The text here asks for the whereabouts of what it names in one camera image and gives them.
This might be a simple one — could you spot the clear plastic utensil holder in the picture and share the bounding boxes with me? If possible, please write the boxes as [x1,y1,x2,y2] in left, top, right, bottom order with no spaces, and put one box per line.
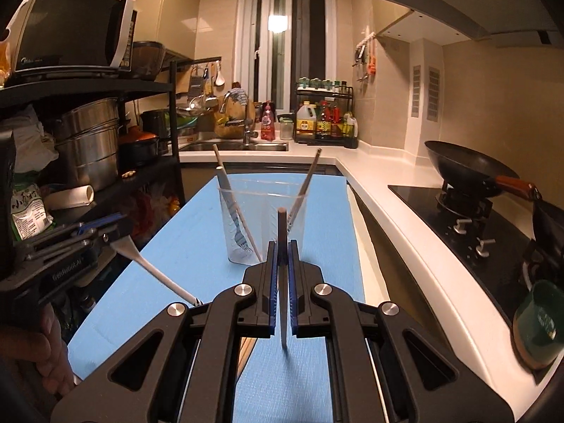
[217,177,314,265]

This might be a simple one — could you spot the steel bowl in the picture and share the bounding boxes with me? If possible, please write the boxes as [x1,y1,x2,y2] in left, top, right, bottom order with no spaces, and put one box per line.
[176,101,216,117]

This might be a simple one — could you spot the red plastic bag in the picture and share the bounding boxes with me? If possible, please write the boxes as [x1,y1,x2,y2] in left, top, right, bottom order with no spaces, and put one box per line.
[132,183,182,234]

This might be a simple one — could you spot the dark pot with orange lid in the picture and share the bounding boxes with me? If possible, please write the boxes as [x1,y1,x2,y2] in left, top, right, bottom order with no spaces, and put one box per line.
[118,125,160,166]

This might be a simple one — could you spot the wooden cutting board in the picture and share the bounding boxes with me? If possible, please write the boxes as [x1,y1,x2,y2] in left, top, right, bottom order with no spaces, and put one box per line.
[214,81,256,139]

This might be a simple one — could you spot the hanging kitchen scissors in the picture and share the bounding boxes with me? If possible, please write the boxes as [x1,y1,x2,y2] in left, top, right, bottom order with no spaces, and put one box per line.
[352,42,368,82]

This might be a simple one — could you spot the wooden handled utensil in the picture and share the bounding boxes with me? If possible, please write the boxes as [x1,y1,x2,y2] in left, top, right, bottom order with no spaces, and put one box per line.
[212,143,264,262]

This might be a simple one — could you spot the black wok with wooden handle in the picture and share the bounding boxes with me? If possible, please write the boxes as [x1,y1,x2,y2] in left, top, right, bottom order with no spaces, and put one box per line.
[424,140,539,199]

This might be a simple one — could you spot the black spice rack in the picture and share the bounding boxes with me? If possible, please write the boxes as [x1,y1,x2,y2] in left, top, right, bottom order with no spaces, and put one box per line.
[294,86,358,149]

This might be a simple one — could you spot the single dark wooden chopstick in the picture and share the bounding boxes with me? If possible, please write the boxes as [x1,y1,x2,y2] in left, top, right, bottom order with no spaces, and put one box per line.
[277,208,292,353]

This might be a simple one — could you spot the steel sink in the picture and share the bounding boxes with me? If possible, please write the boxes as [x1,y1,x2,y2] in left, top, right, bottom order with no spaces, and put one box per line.
[178,139,289,153]

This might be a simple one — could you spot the person's left hand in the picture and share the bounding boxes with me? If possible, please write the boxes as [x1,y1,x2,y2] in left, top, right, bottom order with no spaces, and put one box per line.
[0,304,75,397]

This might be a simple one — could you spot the striped spoon with white handle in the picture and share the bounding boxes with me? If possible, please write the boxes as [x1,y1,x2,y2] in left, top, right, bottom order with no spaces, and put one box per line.
[106,235,204,308]

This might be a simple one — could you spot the green food packet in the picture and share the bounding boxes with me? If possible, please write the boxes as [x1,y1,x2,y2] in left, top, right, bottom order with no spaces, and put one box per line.
[11,183,56,241]

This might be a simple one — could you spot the chrome faucet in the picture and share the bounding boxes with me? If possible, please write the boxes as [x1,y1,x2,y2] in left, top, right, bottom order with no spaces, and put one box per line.
[219,90,258,146]

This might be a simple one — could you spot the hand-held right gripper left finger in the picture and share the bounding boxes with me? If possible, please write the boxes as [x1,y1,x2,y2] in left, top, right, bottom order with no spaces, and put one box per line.
[50,240,280,423]

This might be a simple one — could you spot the yellow oil bottle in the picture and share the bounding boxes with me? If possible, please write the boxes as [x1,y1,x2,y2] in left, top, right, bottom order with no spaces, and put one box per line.
[296,101,317,136]

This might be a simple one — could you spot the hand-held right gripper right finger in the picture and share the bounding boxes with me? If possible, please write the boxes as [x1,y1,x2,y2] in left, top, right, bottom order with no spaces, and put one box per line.
[288,240,515,423]

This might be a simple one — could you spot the row of spice jars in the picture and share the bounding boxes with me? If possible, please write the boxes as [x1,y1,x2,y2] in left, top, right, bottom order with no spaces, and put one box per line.
[297,77,349,90]

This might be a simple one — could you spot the white framed window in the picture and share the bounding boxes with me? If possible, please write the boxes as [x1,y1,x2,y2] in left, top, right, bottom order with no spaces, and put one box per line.
[238,0,336,115]

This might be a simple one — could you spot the grey handled fork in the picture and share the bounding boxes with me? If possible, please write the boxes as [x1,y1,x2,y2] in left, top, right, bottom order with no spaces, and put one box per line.
[216,165,252,250]

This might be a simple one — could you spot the dark green pot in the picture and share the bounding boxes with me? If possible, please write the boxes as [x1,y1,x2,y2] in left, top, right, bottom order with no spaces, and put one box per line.
[141,109,170,139]

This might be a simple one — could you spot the black microwave oven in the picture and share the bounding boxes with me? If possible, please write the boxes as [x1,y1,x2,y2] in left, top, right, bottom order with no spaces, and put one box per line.
[4,0,138,80]

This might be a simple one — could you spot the narrow wall vent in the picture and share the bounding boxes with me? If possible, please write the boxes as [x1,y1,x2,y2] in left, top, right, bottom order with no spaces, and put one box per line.
[412,65,422,117]

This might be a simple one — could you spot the brown glass container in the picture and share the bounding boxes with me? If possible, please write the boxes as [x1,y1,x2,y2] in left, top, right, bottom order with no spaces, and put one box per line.
[131,41,166,81]

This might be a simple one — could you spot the stacked stainless steel pot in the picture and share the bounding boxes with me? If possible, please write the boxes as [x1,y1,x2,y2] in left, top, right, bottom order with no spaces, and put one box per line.
[53,97,126,192]

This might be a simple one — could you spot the white plastic bag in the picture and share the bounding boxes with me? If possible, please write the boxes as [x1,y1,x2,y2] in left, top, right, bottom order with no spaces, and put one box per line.
[9,106,60,172]

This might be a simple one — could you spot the black gas hob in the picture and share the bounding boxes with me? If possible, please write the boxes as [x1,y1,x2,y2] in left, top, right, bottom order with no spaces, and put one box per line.
[388,183,564,384]

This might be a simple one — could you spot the black shelf rack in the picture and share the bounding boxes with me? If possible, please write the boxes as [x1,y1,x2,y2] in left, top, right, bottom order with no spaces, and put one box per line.
[0,59,186,247]

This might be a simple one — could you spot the grey range hood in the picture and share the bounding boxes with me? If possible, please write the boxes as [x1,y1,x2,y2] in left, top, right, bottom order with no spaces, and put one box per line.
[374,0,564,49]

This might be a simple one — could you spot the wide wall vent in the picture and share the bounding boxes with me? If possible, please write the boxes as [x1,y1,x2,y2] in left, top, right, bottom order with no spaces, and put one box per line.
[427,66,441,121]

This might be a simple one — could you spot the green enamel pot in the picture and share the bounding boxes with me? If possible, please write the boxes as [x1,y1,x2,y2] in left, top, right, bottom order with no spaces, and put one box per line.
[512,280,564,371]

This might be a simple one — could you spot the dark sauce bottle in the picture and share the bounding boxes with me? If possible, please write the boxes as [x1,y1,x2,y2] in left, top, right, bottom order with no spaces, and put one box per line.
[316,100,331,137]

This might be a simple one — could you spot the pink dish soap bottle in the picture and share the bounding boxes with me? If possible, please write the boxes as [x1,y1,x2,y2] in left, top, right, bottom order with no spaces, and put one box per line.
[260,100,276,141]

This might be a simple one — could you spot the metal grater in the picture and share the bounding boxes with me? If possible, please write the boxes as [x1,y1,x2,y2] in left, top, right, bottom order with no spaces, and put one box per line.
[189,67,206,100]

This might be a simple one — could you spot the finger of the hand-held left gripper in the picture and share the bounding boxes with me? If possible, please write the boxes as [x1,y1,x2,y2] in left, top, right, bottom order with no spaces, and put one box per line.
[18,213,128,247]
[18,225,133,265]

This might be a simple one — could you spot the blue cloth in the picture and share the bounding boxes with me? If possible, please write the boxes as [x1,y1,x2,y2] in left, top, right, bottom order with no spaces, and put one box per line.
[66,172,366,423]

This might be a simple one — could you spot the white paper roll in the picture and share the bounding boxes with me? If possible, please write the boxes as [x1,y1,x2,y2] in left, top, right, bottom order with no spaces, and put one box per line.
[44,185,95,211]

